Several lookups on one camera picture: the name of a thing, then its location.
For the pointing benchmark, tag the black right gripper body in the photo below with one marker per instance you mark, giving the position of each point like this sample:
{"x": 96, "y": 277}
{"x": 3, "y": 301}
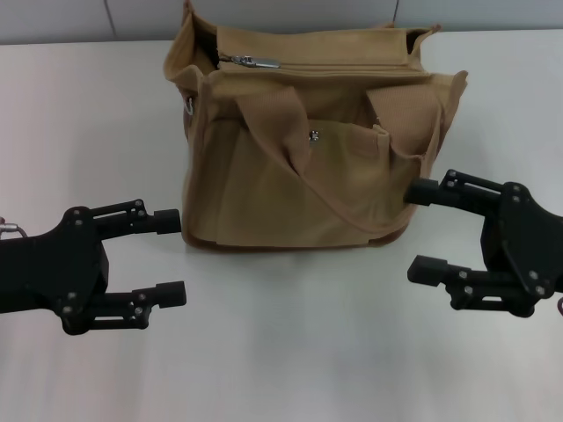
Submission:
{"x": 528, "y": 246}

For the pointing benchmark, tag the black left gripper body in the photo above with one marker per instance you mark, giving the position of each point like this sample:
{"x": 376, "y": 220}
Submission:
{"x": 53, "y": 268}

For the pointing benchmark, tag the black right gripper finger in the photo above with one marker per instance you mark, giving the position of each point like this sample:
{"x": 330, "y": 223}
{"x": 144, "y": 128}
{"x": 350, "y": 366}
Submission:
{"x": 426, "y": 271}
{"x": 424, "y": 192}

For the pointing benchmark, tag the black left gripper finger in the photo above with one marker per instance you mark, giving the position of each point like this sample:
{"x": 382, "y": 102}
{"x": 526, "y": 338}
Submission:
{"x": 169, "y": 294}
{"x": 167, "y": 221}

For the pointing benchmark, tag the khaki canvas food bag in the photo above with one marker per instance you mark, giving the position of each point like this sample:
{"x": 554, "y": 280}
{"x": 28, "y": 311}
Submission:
{"x": 281, "y": 198}

